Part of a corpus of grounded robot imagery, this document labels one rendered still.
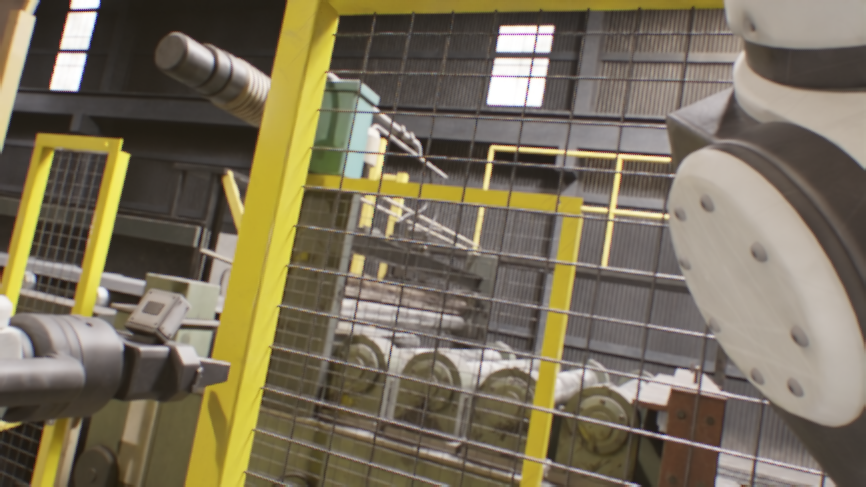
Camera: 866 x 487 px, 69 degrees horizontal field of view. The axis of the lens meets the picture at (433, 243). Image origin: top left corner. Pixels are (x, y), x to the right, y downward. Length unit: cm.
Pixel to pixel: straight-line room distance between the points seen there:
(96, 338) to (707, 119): 53
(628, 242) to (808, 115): 1141
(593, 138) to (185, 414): 920
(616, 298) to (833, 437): 1130
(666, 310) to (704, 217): 1124
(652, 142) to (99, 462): 950
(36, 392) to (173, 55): 166
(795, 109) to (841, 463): 9
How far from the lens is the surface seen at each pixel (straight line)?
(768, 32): 19
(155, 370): 65
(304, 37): 83
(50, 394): 56
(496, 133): 1169
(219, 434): 80
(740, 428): 1149
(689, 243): 20
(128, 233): 662
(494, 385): 247
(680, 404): 223
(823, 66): 19
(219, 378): 72
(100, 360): 61
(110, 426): 350
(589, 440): 241
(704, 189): 17
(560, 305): 192
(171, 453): 324
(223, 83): 221
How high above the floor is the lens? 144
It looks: 6 degrees up
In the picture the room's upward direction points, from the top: 10 degrees clockwise
